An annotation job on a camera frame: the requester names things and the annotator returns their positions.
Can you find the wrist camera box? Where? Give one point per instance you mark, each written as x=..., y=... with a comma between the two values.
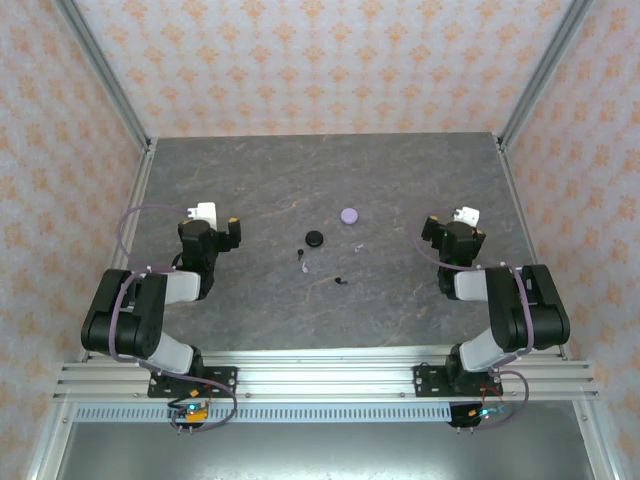
x=205, y=210
x=467, y=214

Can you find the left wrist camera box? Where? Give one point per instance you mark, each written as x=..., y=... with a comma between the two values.
x=205, y=210

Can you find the aluminium frame post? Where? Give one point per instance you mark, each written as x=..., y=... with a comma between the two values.
x=109, y=75
x=540, y=75

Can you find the aluminium mounting beam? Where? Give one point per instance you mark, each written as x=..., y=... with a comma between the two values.
x=325, y=380

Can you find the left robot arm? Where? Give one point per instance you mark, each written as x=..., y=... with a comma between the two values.
x=125, y=325

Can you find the grey metal sheet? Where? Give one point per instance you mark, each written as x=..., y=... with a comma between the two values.
x=325, y=455

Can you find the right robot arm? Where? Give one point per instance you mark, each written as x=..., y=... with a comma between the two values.
x=530, y=310

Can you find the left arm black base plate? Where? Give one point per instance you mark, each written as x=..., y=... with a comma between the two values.
x=220, y=380

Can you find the aluminium frame leg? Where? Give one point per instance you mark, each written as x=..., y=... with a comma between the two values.
x=597, y=440
x=52, y=440

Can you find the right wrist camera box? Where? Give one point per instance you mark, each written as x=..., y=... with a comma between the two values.
x=467, y=214

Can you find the aluminium table side rail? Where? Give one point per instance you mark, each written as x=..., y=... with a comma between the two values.
x=135, y=210
x=520, y=215

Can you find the purple earbud charging case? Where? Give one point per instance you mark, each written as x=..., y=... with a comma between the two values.
x=349, y=215

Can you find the black earbud charging case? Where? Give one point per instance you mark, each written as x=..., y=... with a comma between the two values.
x=315, y=238

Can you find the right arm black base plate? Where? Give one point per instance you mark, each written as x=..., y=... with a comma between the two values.
x=427, y=380

